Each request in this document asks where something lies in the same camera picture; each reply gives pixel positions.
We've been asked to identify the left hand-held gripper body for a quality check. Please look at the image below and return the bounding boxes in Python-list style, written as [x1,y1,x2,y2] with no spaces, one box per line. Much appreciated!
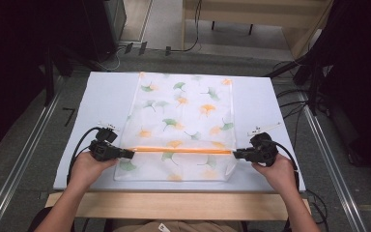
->
[88,121,124,162]

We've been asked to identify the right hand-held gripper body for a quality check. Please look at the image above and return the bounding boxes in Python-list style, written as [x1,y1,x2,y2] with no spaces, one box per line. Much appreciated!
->
[246,121,283,168]

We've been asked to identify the leaf-print zipper bag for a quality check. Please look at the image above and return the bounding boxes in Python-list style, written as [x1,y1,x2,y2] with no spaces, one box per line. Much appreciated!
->
[113,72,239,183]

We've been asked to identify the person's left hand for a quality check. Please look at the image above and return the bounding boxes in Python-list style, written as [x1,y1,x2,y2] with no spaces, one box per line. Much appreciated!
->
[69,151,119,191]

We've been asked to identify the person's right hand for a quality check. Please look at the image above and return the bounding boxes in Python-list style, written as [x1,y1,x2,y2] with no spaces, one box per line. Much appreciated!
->
[250,153,300,194]

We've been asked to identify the light wooden table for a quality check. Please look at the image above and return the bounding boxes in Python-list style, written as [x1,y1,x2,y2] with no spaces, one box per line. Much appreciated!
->
[43,190,312,222]

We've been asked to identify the black metal stand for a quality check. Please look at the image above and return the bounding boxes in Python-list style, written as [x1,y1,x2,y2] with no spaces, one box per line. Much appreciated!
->
[265,53,325,118]
[43,43,75,108]

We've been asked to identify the person's beige trousers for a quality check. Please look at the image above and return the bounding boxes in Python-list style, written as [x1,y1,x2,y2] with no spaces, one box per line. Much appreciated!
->
[110,219,246,232]

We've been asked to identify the black cabinet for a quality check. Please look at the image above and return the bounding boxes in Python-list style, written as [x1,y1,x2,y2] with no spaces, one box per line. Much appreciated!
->
[82,0,128,64]

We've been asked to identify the dark curtain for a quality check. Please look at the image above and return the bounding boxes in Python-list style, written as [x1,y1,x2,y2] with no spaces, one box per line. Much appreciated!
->
[313,0,371,183]
[0,0,53,158]

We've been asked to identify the light wooden bench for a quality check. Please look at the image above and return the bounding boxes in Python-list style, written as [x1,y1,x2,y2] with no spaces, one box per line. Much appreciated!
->
[181,0,334,61]

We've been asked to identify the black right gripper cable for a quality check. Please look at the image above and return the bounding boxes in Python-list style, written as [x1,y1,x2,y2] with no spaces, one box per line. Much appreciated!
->
[271,140,301,191]

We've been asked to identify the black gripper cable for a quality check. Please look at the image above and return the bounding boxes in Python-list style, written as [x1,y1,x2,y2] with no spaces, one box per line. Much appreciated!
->
[66,126,103,187]
[271,140,301,191]

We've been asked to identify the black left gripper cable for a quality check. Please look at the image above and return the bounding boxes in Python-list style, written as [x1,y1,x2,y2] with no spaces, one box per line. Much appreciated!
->
[66,126,103,187]

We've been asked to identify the black floor cables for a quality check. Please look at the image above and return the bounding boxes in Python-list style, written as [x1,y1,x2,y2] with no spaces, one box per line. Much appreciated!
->
[271,61,309,138]

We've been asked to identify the aluminium floor rail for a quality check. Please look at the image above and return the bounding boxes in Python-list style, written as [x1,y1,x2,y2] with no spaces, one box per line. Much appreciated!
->
[0,76,66,232]
[297,91,369,232]

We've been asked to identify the black looped floor cable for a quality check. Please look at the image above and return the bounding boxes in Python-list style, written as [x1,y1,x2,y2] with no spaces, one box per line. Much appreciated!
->
[303,188,330,232]

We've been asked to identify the white floor cable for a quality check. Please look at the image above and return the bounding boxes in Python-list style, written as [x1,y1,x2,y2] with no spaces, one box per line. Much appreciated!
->
[96,47,123,73]

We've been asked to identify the black hanging cable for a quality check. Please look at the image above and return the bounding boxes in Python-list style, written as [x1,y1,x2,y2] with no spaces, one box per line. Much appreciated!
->
[164,0,205,57]

